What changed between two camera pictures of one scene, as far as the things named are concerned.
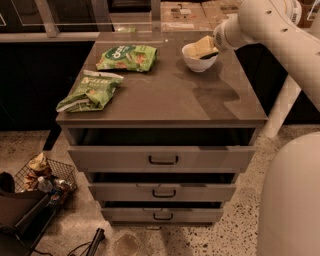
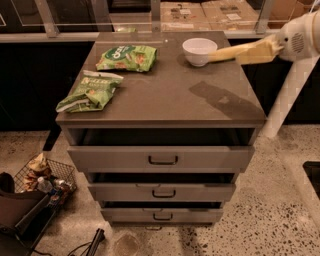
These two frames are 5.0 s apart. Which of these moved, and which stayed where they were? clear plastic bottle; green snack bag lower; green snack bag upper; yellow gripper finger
Moved: yellow gripper finger
Stayed: green snack bag lower; green snack bag upper; clear plastic bottle
